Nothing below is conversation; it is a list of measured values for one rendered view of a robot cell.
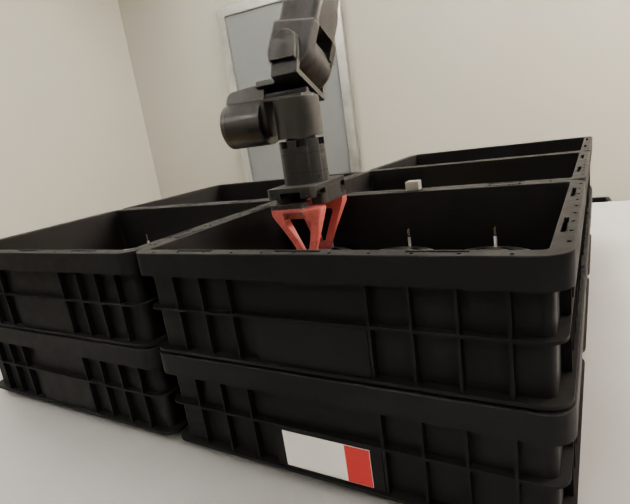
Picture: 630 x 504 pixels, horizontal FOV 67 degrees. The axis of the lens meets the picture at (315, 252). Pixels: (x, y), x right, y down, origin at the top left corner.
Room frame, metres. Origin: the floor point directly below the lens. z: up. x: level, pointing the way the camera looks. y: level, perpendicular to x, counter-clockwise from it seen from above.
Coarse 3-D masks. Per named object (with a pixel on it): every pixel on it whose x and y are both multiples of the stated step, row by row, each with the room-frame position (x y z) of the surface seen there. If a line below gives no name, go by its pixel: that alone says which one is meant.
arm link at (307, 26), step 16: (288, 0) 0.64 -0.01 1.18; (304, 0) 0.62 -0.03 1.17; (320, 0) 0.62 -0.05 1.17; (336, 0) 0.66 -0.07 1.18; (288, 16) 0.63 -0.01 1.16; (304, 16) 0.62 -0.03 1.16; (320, 16) 0.62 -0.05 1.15; (336, 16) 0.66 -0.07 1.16; (272, 32) 0.63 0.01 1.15; (304, 32) 0.61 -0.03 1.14; (320, 32) 0.64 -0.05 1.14; (304, 48) 0.60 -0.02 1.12; (320, 48) 0.64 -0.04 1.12; (304, 64) 0.60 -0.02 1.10; (320, 64) 0.63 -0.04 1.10; (320, 80) 0.64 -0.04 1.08
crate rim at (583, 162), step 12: (528, 156) 0.82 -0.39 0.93; (540, 156) 0.80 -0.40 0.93; (552, 156) 0.79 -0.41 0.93; (564, 156) 0.78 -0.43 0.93; (588, 156) 0.70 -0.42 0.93; (396, 168) 0.94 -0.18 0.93; (408, 168) 0.92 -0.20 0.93; (420, 168) 0.91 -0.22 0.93; (432, 168) 0.90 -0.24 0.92; (576, 168) 0.60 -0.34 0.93; (588, 168) 0.64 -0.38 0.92; (348, 180) 0.88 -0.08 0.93; (528, 180) 0.56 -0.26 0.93; (540, 180) 0.55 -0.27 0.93; (552, 180) 0.54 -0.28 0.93; (360, 192) 0.67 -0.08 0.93; (372, 192) 0.66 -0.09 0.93
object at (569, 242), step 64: (384, 192) 0.64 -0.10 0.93; (448, 192) 0.59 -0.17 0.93; (576, 192) 0.45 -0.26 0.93; (192, 256) 0.43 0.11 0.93; (256, 256) 0.39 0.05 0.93; (320, 256) 0.36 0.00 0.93; (384, 256) 0.33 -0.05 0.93; (448, 256) 0.30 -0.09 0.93; (512, 256) 0.28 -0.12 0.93; (576, 256) 0.29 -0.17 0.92
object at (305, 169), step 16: (288, 144) 0.59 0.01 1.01; (304, 144) 0.59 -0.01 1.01; (320, 144) 0.59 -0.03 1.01; (288, 160) 0.59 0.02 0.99; (304, 160) 0.58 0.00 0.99; (320, 160) 0.59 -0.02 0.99; (288, 176) 0.59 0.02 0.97; (304, 176) 0.58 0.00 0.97; (320, 176) 0.59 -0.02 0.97; (336, 176) 0.63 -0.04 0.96; (272, 192) 0.58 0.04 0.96; (288, 192) 0.57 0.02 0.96; (304, 192) 0.56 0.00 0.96; (320, 192) 0.58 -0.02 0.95
